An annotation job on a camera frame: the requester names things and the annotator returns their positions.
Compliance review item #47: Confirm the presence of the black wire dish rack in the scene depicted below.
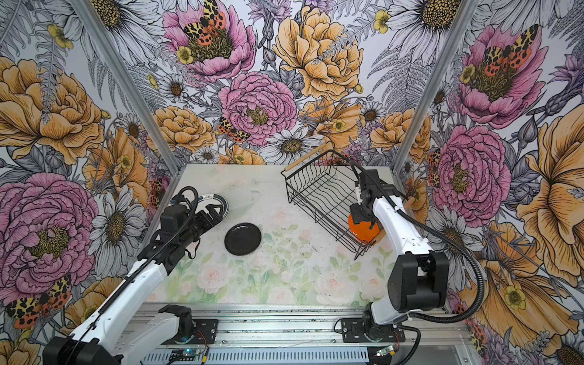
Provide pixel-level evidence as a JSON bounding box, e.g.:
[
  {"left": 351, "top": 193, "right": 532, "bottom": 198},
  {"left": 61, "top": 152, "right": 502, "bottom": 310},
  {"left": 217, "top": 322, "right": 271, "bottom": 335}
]
[{"left": 284, "top": 148, "right": 387, "bottom": 259}]

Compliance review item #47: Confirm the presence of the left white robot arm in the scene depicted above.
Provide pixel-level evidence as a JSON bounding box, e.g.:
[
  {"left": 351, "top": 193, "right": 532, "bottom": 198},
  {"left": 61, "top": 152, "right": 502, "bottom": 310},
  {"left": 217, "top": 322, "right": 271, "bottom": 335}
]
[{"left": 43, "top": 204, "right": 227, "bottom": 364}]

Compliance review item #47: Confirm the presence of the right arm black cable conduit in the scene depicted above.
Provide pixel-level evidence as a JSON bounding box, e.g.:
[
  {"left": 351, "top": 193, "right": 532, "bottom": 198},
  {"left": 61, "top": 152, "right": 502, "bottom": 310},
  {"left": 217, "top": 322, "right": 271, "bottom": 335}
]
[{"left": 348, "top": 161, "right": 485, "bottom": 365}]

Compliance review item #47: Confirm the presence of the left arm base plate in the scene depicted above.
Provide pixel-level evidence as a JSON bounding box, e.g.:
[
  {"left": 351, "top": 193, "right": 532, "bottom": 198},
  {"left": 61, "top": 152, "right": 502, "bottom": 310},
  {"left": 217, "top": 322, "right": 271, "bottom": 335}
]
[{"left": 164, "top": 319, "right": 219, "bottom": 345}]

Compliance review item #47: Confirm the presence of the orange plate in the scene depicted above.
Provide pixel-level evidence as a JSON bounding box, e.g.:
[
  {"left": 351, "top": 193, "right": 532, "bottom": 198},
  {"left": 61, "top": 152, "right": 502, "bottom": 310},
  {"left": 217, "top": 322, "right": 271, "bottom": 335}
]
[{"left": 348, "top": 214, "right": 381, "bottom": 244}]

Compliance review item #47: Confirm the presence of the green circuit board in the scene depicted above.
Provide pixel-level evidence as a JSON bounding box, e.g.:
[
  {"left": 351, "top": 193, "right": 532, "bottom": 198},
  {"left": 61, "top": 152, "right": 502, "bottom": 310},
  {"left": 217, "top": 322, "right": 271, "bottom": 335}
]
[
  {"left": 170, "top": 348, "right": 206, "bottom": 361},
  {"left": 376, "top": 345, "right": 395, "bottom": 357}
]

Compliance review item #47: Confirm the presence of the far wooden rack handle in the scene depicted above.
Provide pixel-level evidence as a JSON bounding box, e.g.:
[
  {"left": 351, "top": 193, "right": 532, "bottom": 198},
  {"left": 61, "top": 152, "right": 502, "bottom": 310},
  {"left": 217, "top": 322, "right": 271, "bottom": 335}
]
[{"left": 281, "top": 143, "right": 329, "bottom": 179}]

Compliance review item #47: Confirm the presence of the left green circuit board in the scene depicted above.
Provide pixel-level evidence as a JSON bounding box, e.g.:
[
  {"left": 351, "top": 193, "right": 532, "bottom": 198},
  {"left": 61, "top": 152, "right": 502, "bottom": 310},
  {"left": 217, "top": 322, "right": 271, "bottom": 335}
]
[{"left": 170, "top": 348, "right": 206, "bottom": 361}]

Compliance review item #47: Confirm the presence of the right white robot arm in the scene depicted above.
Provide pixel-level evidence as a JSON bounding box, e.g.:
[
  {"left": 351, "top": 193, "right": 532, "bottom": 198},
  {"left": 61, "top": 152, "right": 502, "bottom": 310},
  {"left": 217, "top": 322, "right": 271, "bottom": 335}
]
[{"left": 349, "top": 165, "right": 450, "bottom": 325}]

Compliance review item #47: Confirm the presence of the rearmost green red rimmed plate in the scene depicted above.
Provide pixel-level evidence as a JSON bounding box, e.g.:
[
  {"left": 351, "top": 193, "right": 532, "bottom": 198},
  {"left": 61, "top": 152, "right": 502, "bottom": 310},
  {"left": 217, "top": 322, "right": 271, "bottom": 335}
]
[{"left": 198, "top": 193, "right": 229, "bottom": 220}]

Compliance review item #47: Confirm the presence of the aluminium mounting rail frame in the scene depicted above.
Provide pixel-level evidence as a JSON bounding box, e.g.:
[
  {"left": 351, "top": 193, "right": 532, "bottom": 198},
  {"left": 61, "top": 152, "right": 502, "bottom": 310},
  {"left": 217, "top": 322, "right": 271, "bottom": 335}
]
[{"left": 81, "top": 291, "right": 473, "bottom": 352}]

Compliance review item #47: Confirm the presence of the right green circuit board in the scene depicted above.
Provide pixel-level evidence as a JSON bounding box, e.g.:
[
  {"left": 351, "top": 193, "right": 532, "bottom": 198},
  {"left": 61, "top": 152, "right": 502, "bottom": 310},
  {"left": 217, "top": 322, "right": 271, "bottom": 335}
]
[{"left": 376, "top": 345, "right": 395, "bottom": 357}]

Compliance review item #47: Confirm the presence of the white vented cable duct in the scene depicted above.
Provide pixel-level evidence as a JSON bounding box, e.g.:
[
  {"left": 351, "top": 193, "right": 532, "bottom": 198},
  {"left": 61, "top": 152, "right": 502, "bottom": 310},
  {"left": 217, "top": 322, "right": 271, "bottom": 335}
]
[{"left": 138, "top": 347, "right": 370, "bottom": 364}]

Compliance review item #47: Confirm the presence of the black plate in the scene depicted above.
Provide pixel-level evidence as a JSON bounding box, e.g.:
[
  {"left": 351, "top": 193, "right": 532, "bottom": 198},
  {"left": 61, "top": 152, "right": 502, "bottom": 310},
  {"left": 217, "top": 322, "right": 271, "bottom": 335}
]
[{"left": 224, "top": 222, "right": 262, "bottom": 256}]

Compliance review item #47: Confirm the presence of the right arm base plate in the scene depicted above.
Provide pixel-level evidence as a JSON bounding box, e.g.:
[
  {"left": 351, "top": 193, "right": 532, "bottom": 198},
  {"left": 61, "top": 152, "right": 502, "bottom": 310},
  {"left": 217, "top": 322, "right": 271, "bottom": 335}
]
[{"left": 339, "top": 317, "right": 405, "bottom": 343}]

